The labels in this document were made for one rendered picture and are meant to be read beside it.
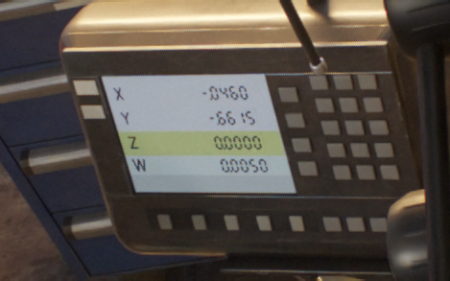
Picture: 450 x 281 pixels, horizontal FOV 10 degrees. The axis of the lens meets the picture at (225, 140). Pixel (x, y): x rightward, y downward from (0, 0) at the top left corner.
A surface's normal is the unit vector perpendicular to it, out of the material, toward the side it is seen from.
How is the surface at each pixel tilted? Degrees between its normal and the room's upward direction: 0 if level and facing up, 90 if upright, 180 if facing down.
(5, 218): 0
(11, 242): 0
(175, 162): 70
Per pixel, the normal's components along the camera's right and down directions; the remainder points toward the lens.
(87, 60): -0.39, 0.51
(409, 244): -0.33, -0.16
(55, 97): -0.11, 0.76
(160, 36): -0.42, -0.42
